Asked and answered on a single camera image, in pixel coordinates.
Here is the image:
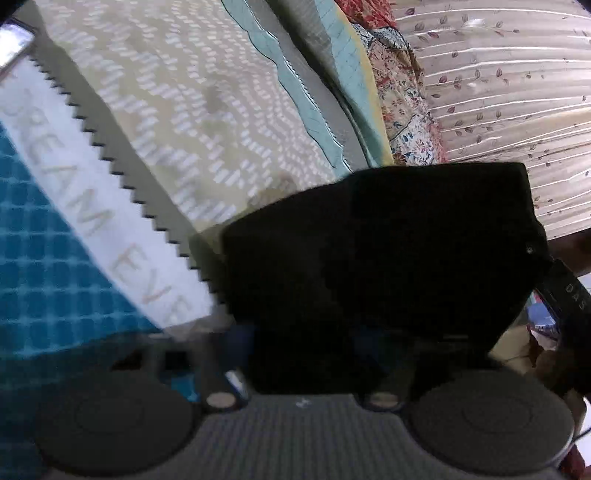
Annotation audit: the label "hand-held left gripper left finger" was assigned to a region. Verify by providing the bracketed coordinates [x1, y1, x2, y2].
[111, 320, 256, 412]

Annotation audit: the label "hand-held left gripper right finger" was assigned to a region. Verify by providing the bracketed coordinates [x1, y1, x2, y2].
[355, 339, 490, 412]

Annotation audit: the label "black pants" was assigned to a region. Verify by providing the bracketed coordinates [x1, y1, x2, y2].
[222, 161, 552, 395]

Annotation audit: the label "beige leaf print curtain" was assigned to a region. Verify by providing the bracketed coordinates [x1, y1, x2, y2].
[392, 0, 591, 241]

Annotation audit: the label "patterned bed sheet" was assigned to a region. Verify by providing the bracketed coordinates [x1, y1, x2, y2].
[0, 0, 398, 467]

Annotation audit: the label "floral patchwork quilt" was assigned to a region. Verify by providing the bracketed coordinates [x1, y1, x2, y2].
[335, 0, 450, 167]

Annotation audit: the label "grey patterned pillow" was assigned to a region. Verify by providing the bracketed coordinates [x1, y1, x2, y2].
[358, 21, 419, 65]

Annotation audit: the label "smartphone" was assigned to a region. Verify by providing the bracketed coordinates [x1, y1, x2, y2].
[0, 22, 37, 80]

